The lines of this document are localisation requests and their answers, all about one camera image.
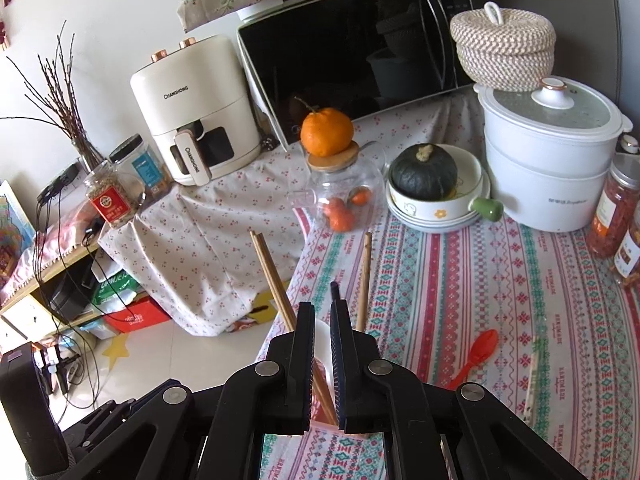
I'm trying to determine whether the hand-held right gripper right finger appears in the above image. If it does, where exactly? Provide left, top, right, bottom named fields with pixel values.
left=331, top=299, right=587, bottom=480

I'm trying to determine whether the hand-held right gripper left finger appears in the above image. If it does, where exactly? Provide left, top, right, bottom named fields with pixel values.
left=64, top=302, right=316, bottom=480

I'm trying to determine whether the white plastic spoon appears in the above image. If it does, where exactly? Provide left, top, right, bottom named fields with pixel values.
left=313, top=320, right=334, bottom=403

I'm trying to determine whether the brown wooden chopstick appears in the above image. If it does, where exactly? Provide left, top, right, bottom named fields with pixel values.
left=250, top=230, right=337, bottom=427
left=255, top=230, right=339, bottom=426
left=355, top=231, right=374, bottom=334

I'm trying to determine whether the yellow cardboard box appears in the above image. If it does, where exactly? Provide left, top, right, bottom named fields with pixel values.
left=224, top=289, right=282, bottom=334

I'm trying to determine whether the yellow star floor sticker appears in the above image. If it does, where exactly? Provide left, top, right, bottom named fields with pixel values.
left=101, top=332, right=132, bottom=367

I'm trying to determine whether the wooden shelf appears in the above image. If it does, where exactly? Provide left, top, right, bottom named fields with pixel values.
left=0, top=237, right=112, bottom=348

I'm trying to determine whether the black box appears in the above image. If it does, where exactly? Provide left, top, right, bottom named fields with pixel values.
left=49, top=269, right=97, bottom=322

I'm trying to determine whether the red plastic spoon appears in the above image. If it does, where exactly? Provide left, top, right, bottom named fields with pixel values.
left=444, top=329, right=500, bottom=392

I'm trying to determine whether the red cardboard box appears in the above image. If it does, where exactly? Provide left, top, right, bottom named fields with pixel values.
left=102, top=295, right=172, bottom=334

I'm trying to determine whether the white floral cabinet cloth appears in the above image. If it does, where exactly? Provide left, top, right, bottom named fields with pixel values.
left=97, top=89, right=482, bottom=337

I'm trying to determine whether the green plastic bag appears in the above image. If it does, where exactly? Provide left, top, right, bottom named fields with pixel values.
left=92, top=274, right=144, bottom=307

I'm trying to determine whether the pink cloth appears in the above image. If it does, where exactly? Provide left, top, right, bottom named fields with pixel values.
left=0, top=199, right=98, bottom=293

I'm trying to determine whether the white ceramic plate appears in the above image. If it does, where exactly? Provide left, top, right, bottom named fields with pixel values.
left=387, top=200, right=494, bottom=234

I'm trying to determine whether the striped patterned tablecloth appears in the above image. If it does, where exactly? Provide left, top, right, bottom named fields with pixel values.
left=254, top=204, right=640, bottom=480

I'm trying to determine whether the glass jar with wooden lid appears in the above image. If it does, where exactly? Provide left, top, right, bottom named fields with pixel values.
left=290, top=141, right=387, bottom=234

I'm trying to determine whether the white patterned chopstick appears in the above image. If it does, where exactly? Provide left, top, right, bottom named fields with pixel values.
left=522, top=335, right=544, bottom=424

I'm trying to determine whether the dark green squash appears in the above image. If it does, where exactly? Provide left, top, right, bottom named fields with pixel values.
left=390, top=144, right=459, bottom=201

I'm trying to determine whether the glass jar with red label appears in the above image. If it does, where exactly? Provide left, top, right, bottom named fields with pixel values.
left=82, top=160, right=147, bottom=230

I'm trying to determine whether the black power strip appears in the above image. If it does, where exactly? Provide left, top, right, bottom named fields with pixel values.
left=37, top=162, right=82, bottom=204

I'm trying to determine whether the large orange citrus fruit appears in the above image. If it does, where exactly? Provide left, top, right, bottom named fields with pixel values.
left=300, top=97, right=355, bottom=158

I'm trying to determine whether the jar with blue label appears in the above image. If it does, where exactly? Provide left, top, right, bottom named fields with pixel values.
left=108, top=133, right=174, bottom=202

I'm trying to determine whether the white electric cooking pot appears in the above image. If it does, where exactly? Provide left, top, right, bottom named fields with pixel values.
left=472, top=76, right=640, bottom=234

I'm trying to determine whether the cream air fryer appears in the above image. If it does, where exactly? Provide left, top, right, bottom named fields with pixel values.
left=130, top=35, right=262, bottom=187

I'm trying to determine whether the black door microwave oven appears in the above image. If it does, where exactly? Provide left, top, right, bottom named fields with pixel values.
left=235, top=0, right=477, bottom=153

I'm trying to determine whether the vase of dry branches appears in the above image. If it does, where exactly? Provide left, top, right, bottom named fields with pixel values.
left=0, top=20, right=110, bottom=175

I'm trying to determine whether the jar with brown label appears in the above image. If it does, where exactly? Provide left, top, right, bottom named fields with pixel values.
left=612, top=222, right=640, bottom=282

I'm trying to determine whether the jar of red snacks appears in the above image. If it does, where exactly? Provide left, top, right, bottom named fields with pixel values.
left=586, top=152, right=640, bottom=259

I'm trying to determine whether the grey refrigerator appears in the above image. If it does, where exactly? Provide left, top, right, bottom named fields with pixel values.
left=507, top=0, right=640, bottom=128

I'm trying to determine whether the black cable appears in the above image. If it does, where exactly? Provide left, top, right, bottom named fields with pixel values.
left=35, top=195, right=131, bottom=411

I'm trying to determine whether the colourful picture frame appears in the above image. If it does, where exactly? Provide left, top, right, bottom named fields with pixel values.
left=0, top=179, right=37, bottom=263

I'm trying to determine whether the ceramic bowl with green handle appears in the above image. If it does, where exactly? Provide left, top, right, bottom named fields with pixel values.
left=386, top=144, right=504, bottom=224

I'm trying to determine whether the woven rope basket with lid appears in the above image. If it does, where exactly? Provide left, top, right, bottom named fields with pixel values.
left=449, top=2, right=557, bottom=92

